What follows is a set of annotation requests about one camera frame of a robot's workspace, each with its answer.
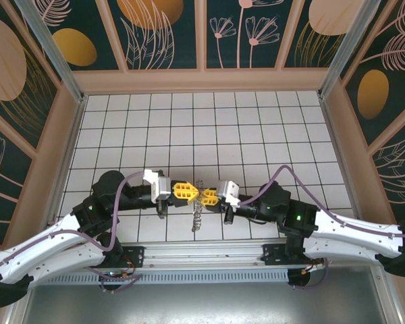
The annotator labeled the right base red wire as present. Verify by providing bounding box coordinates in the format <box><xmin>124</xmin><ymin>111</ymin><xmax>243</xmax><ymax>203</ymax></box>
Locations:
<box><xmin>303</xmin><ymin>259</ymin><xmax>325</xmax><ymax>273</ymax></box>

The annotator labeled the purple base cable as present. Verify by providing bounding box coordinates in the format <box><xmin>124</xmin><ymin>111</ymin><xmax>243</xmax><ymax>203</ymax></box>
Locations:
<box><xmin>99</xmin><ymin>268</ymin><xmax>151</xmax><ymax>295</ymax></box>
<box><xmin>290</xmin><ymin>261</ymin><xmax>331</xmax><ymax>291</ymax></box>

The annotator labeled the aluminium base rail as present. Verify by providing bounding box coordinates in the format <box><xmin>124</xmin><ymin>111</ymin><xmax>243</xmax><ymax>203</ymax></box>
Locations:
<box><xmin>23</xmin><ymin>238</ymin><xmax>382</xmax><ymax>269</ymax></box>

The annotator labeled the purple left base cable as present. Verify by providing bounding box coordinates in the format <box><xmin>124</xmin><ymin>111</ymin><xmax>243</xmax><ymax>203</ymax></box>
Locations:
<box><xmin>99</xmin><ymin>268</ymin><xmax>151</xmax><ymax>295</ymax></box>

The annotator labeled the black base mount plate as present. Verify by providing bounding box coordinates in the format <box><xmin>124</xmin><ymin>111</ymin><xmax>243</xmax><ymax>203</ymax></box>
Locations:
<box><xmin>262</xmin><ymin>242</ymin><xmax>325</xmax><ymax>269</ymax></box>
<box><xmin>121</xmin><ymin>245</ymin><xmax>146</xmax><ymax>270</ymax></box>

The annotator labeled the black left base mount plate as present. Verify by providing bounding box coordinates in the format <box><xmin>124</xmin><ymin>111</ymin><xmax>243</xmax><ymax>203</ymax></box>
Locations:
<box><xmin>121</xmin><ymin>245</ymin><xmax>146</xmax><ymax>270</ymax></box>

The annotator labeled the grey metal sheet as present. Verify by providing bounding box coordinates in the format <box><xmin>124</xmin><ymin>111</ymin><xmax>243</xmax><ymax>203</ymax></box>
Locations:
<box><xmin>6</xmin><ymin>266</ymin><xmax>402</xmax><ymax>324</ymax></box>

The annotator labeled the silver keyring with keys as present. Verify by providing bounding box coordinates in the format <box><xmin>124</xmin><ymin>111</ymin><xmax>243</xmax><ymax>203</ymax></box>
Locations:
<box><xmin>190</xmin><ymin>178</ymin><xmax>210</xmax><ymax>234</ymax></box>

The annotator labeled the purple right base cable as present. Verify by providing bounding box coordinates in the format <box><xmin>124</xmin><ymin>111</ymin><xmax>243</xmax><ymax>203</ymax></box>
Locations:
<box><xmin>290</xmin><ymin>261</ymin><xmax>331</xmax><ymax>291</ymax></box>

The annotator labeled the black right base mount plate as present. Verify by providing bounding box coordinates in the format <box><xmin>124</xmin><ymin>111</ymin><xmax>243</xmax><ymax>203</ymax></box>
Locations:
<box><xmin>262</xmin><ymin>242</ymin><xmax>325</xmax><ymax>269</ymax></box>

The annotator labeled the left base red wire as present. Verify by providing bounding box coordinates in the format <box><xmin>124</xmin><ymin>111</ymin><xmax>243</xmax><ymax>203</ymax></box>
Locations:
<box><xmin>119</xmin><ymin>256</ymin><xmax>138</xmax><ymax>273</ymax></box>

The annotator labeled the grey slotted cable duct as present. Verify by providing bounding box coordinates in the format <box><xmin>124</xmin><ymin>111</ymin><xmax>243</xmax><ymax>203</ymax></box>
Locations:
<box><xmin>32</xmin><ymin>269</ymin><xmax>290</xmax><ymax>286</ymax></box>

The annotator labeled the aluminium frame post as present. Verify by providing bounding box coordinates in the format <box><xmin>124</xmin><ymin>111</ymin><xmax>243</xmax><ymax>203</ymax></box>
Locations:
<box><xmin>318</xmin><ymin>0</ymin><xmax>392</xmax><ymax>99</ymax></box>
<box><xmin>15</xmin><ymin>0</ymin><xmax>88</xmax><ymax>104</ymax></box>

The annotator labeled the base red wire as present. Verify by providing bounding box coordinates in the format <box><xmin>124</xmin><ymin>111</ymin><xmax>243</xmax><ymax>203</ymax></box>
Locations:
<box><xmin>303</xmin><ymin>259</ymin><xmax>325</xmax><ymax>273</ymax></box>
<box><xmin>119</xmin><ymin>256</ymin><xmax>138</xmax><ymax>273</ymax></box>

